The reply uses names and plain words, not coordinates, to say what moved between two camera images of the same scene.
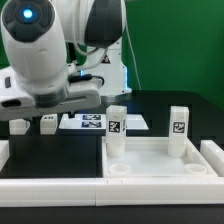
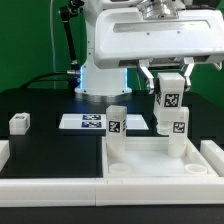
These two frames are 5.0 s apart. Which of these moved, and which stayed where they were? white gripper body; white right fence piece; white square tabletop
Moved: white gripper body
Stayed: white right fence piece; white square tabletop
